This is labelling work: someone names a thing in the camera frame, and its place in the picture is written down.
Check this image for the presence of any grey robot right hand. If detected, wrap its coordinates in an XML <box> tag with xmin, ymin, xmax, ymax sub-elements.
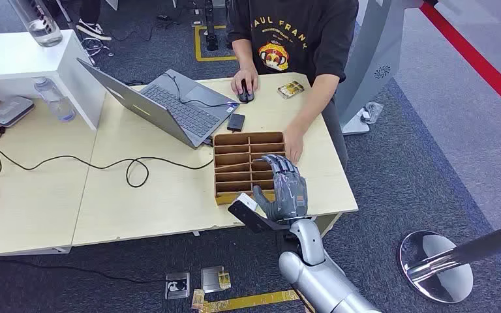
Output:
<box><xmin>252</xmin><ymin>154</ymin><xmax>309</xmax><ymax>222</ymax></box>

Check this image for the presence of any flat grey router box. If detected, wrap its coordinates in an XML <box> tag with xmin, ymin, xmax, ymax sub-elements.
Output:
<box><xmin>0</xmin><ymin>95</ymin><xmax>36</xmax><ymax>128</ymax></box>

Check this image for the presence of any black floor cable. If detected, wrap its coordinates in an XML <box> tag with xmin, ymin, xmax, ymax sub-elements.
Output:
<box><xmin>0</xmin><ymin>220</ymin><xmax>170</xmax><ymax>287</ymax></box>

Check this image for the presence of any long black power cable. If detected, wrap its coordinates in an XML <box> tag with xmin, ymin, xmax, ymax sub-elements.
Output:
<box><xmin>0</xmin><ymin>149</ymin><xmax>215</xmax><ymax>189</ymax></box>

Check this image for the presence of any black equipment stand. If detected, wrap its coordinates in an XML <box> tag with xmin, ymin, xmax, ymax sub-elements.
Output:
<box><xmin>202</xmin><ymin>0</ymin><xmax>220</xmax><ymax>52</ymax></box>

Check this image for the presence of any white shelf box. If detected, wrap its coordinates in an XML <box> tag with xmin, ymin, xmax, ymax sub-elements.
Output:
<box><xmin>0</xmin><ymin>29</ymin><xmax>107</xmax><ymax>131</ymax></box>

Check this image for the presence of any red barrier belt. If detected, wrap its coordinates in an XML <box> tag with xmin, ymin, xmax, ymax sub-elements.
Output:
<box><xmin>417</xmin><ymin>0</ymin><xmax>501</xmax><ymax>123</ymax></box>

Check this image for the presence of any grey open laptop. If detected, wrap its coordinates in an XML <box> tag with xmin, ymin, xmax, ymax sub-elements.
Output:
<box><xmin>76</xmin><ymin>57</ymin><xmax>239</xmax><ymax>151</ymax></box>

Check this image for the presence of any yellow floor tape strip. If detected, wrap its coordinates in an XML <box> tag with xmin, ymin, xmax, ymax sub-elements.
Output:
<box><xmin>191</xmin><ymin>288</ymin><xmax>302</xmax><ymax>313</ymax></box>

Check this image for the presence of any person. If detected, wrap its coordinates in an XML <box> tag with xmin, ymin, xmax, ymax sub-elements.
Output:
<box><xmin>226</xmin><ymin>0</ymin><xmax>360</xmax><ymax>171</ymax></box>

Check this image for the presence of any small black external drive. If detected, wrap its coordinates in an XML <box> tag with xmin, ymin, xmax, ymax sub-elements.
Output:
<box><xmin>226</xmin><ymin>112</ymin><xmax>247</xmax><ymax>133</ymax></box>

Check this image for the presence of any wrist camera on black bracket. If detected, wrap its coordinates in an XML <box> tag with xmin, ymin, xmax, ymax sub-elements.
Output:
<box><xmin>227</xmin><ymin>192</ymin><xmax>291</xmax><ymax>235</ymax></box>

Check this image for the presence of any metal floor socket plate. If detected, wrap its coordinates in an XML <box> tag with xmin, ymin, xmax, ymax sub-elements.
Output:
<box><xmin>200</xmin><ymin>265</ymin><xmax>233</xmax><ymax>295</ymax></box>

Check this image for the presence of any thin card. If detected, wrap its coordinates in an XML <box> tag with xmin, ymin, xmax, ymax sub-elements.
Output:
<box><xmin>215</xmin><ymin>162</ymin><xmax>252</xmax><ymax>173</ymax></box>

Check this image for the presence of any person's left hand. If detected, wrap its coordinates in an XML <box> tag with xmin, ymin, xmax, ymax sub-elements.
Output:
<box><xmin>282</xmin><ymin>124</ymin><xmax>306</xmax><ymax>166</ymax></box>

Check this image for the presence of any chrome stanchion base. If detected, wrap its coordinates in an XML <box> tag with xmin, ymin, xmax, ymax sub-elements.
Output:
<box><xmin>398</xmin><ymin>230</ymin><xmax>475</xmax><ymax>305</ymax></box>

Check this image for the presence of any person's right hand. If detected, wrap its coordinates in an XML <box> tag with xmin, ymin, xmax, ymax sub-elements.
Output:
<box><xmin>230</xmin><ymin>68</ymin><xmax>260</xmax><ymax>97</ymax></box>

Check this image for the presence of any large clear water bottle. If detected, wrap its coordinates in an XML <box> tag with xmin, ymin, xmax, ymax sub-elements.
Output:
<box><xmin>7</xmin><ymin>0</ymin><xmax>64</xmax><ymax>48</ymax></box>

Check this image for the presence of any crumpled clear plastic bag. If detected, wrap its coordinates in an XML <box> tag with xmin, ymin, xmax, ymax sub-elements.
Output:
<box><xmin>359</xmin><ymin>100</ymin><xmax>384</xmax><ymax>125</ymax></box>

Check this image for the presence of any black mouse cable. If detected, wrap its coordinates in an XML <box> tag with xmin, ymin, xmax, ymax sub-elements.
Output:
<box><xmin>162</xmin><ymin>72</ymin><xmax>241</xmax><ymax>108</ymax></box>

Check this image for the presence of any yellow floor tape square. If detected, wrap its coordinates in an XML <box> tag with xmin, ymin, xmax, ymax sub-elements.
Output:
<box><xmin>194</xmin><ymin>24</ymin><xmax>239</xmax><ymax>63</ymax></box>

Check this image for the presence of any black white sneaker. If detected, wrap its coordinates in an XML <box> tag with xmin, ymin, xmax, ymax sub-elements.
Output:
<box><xmin>76</xmin><ymin>19</ymin><xmax>114</xmax><ymax>42</ymax></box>

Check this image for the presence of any metal floor socket with plug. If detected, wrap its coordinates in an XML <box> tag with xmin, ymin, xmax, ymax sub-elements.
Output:
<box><xmin>164</xmin><ymin>271</ymin><xmax>191</xmax><ymax>301</ymax></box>

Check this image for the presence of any small clear water bottle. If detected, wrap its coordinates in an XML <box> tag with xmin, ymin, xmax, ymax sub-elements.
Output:
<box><xmin>33</xmin><ymin>76</ymin><xmax>77</xmax><ymax>123</ymax></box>

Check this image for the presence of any chrome stanchion pole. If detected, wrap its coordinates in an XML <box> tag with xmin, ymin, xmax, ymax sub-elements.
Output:
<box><xmin>406</xmin><ymin>218</ymin><xmax>501</xmax><ymax>278</ymax></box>

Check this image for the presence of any wooden slotted card organizer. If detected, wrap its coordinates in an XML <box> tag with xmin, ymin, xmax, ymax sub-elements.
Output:
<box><xmin>212</xmin><ymin>131</ymin><xmax>287</xmax><ymax>206</ymax></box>

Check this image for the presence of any black computer mouse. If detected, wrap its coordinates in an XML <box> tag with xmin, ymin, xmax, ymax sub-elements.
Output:
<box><xmin>237</xmin><ymin>79</ymin><xmax>256</xmax><ymax>104</ymax></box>

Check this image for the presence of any grey curved kiosk stand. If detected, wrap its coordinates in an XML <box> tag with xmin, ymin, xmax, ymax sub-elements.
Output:
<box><xmin>334</xmin><ymin>0</ymin><xmax>408</xmax><ymax>136</ymax></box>

